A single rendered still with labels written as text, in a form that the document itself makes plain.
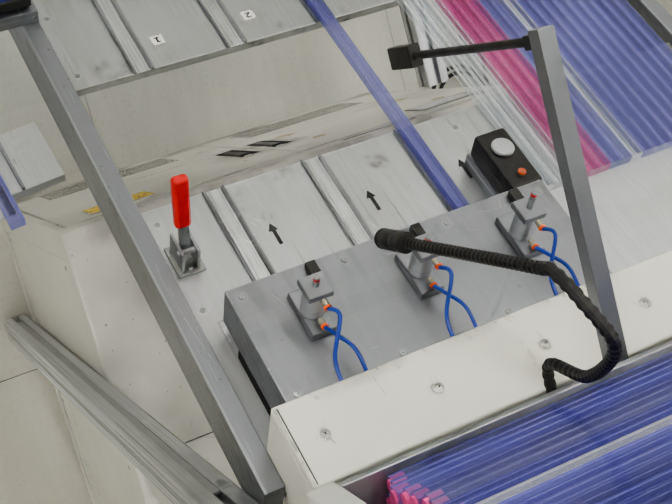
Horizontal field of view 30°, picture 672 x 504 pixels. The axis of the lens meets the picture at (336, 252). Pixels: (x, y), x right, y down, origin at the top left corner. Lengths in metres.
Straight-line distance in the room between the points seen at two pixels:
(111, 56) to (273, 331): 0.43
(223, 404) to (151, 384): 0.55
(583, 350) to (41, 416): 1.34
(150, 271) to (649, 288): 0.46
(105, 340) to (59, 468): 0.70
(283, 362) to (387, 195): 0.27
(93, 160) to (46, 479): 1.11
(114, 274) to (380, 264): 0.55
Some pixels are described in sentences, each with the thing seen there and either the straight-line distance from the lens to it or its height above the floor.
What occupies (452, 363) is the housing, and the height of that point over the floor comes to 1.26.
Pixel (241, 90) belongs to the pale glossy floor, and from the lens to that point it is 2.31.
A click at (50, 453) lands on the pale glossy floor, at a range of 2.29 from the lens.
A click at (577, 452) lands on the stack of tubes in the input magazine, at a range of 0.88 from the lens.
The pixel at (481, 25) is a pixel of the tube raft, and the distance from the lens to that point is 1.46.
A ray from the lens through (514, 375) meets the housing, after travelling 1.08.
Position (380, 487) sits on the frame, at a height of 1.39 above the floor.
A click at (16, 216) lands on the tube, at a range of 1.13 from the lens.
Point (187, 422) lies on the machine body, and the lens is 1.68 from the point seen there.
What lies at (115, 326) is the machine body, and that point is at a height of 0.62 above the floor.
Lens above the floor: 2.19
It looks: 66 degrees down
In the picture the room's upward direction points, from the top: 103 degrees clockwise
